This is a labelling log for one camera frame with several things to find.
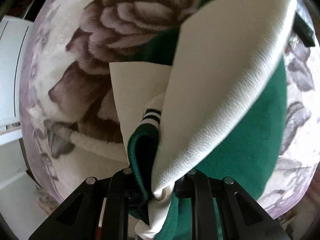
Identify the floral purple bed blanket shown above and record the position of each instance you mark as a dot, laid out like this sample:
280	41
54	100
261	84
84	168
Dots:
69	120

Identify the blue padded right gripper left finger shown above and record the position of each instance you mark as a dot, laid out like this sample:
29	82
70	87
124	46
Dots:
125	206

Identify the green white varsity jacket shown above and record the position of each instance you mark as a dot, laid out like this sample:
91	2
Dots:
232	92

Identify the dark padded right gripper right finger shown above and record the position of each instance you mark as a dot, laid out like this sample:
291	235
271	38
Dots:
195	186

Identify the white sliding wardrobe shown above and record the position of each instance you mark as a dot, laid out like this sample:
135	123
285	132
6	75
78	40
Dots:
15	34

